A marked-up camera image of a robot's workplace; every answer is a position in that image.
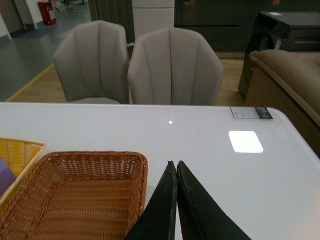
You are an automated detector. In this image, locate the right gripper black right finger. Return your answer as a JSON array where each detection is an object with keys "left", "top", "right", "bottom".
[{"left": 177, "top": 161, "right": 250, "bottom": 240}]

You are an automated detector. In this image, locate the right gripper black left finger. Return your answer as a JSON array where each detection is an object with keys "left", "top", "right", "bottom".
[{"left": 125, "top": 161, "right": 178, "bottom": 240}]

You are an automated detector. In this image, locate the brown wicker basket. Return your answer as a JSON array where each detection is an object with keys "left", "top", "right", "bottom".
[{"left": 0, "top": 151, "right": 148, "bottom": 240}]

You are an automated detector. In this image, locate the yellow wicker basket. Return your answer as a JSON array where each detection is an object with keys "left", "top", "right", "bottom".
[{"left": 0, "top": 137, "right": 46, "bottom": 211}]

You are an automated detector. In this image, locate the table label sticker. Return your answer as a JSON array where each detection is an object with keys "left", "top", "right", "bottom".
[{"left": 230, "top": 106, "right": 273, "bottom": 120}]

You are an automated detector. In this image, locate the right grey chair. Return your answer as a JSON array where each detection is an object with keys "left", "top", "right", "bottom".
[{"left": 128, "top": 27, "right": 224, "bottom": 106}]

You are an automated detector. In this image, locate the grey chair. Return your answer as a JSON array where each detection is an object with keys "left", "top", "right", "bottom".
[
  {"left": 53, "top": 20, "right": 130, "bottom": 104},
  {"left": 128, "top": 27, "right": 224, "bottom": 106}
]

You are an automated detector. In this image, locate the purple foam cube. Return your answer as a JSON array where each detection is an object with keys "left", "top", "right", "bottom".
[{"left": 0, "top": 158, "right": 17, "bottom": 196}]

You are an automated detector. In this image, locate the beige sofa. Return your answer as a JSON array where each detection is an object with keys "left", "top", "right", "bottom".
[{"left": 244, "top": 49, "right": 320, "bottom": 155}]

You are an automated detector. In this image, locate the left grey chair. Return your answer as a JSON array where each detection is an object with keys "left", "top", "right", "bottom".
[{"left": 53, "top": 20, "right": 130, "bottom": 104}]

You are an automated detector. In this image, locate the dark kitchen counter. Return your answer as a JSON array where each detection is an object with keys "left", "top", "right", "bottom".
[{"left": 174, "top": 0, "right": 320, "bottom": 59}]

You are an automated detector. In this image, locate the white cabinet column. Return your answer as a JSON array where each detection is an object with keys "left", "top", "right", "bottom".
[{"left": 132, "top": 0, "right": 175, "bottom": 45}]

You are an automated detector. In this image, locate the black glossy appliance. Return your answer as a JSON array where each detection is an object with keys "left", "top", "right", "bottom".
[{"left": 238, "top": 11, "right": 320, "bottom": 99}]

